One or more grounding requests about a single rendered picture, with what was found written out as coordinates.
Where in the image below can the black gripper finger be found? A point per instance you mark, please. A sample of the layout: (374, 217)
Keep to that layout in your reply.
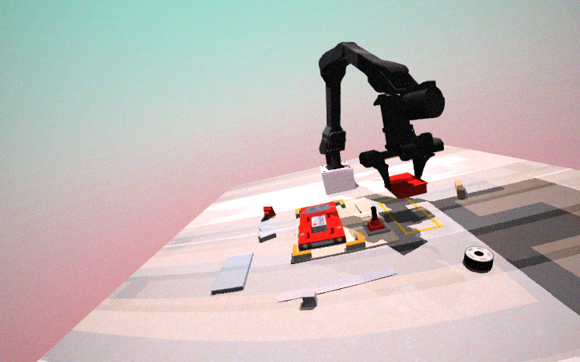
(420, 163)
(383, 171)

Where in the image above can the black toy tyre with white hub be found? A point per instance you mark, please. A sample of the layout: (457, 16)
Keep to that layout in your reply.
(478, 258)

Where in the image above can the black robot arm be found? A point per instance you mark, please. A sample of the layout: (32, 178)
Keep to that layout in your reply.
(415, 102)

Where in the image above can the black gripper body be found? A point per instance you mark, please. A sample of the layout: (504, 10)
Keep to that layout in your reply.
(374, 158)

